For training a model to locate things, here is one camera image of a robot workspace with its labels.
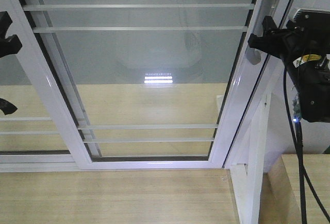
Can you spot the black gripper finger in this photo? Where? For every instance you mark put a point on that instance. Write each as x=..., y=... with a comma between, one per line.
x=7, y=107
x=9, y=45

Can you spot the white framed sliding glass door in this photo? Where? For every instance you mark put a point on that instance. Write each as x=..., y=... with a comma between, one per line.
x=131, y=84

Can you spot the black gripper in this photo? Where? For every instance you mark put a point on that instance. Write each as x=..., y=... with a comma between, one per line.
x=307, y=64

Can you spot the grey door handle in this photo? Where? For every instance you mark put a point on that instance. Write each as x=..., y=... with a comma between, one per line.
x=253, y=56

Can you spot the fixed white glass panel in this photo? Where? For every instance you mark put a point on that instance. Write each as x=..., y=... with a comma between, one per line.
x=41, y=133

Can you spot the white wooden brace post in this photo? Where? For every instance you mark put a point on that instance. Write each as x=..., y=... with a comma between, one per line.
x=247, y=177

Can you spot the white door jamb frame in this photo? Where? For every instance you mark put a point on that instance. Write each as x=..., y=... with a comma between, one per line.
x=247, y=86

